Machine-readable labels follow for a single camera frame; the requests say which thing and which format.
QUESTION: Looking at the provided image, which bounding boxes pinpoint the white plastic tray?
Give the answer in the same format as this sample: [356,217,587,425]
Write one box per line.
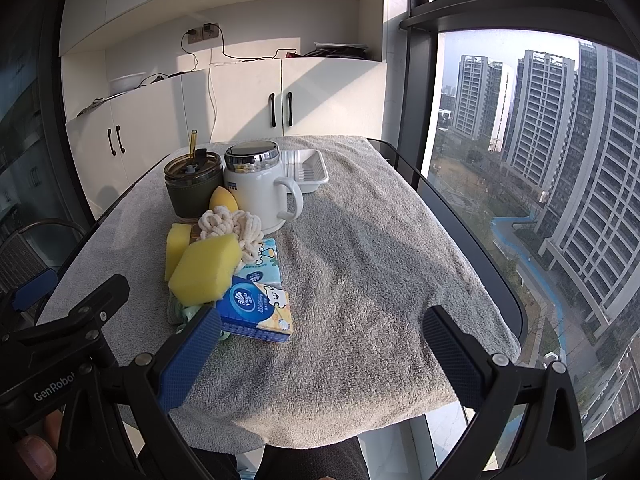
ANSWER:
[281,148,329,194]

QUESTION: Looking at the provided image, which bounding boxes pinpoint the cream knotted rope toy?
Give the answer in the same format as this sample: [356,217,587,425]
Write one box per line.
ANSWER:
[198,206,264,270]

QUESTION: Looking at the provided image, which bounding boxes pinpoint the person's left hand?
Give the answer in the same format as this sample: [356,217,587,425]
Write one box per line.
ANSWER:
[17,410,63,480]

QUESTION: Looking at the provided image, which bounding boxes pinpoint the grey towel mat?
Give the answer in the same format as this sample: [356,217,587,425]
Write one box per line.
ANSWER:
[37,134,522,456]

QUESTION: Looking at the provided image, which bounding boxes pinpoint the light blue tissue pack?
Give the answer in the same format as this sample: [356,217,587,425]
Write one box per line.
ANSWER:
[234,238,282,287]

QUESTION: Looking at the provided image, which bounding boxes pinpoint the yellow egg-shaped sponge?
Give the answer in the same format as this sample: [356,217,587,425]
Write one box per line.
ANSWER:
[209,185,239,212]

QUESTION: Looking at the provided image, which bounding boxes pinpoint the dark glass cup with straw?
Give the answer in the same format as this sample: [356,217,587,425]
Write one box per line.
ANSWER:
[164,129,224,219]

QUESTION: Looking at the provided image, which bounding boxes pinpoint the white lower cabinet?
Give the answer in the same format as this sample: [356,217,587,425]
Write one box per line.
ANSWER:
[66,58,387,217]

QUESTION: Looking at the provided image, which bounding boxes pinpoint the black items on counter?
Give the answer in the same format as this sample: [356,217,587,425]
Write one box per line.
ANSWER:
[304,42,369,60]

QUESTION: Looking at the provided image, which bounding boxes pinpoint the green cloth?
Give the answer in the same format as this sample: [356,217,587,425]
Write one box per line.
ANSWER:
[167,292,216,334]

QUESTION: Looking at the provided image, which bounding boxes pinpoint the dark blue tissue pack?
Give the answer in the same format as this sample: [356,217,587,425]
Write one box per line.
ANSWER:
[215,276,293,342]

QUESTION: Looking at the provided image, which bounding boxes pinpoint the large yellow sponge block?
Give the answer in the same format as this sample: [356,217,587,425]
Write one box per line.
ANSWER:
[168,234,242,307]

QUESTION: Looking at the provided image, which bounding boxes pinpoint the white mug with chrome lid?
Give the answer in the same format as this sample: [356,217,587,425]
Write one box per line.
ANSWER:
[224,140,304,235]

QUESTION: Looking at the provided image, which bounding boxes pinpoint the small yellow sponge block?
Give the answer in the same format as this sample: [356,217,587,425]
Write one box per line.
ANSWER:
[164,223,192,282]

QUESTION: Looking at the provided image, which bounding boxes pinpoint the wall power outlet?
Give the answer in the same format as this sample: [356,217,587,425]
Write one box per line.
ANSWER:
[186,23,220,44]

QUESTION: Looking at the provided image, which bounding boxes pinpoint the black power cable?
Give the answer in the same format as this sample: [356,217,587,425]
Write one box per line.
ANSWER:
[179,22,298,79]

